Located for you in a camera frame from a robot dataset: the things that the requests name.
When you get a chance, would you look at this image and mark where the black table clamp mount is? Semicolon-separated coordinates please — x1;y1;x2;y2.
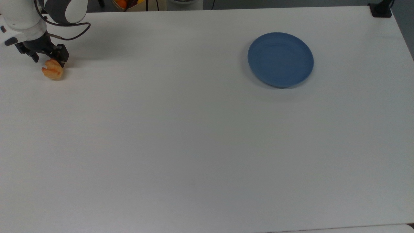
368;0;394;18

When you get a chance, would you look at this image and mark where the orange-brown bread roll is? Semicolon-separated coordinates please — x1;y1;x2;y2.
41;58;64;81

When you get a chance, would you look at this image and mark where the blue round plate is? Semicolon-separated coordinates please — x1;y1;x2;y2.
247;32;314;88

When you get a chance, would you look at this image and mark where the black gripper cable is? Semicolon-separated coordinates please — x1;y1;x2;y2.
34;0;91;41

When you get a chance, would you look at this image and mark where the white adjacent table edge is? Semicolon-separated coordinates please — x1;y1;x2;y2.
268;223;414;233

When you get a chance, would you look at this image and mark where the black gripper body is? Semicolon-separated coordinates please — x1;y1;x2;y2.
14;31;70;62

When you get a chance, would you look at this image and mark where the box with fruit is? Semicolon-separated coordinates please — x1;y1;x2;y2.
112;0;147;11

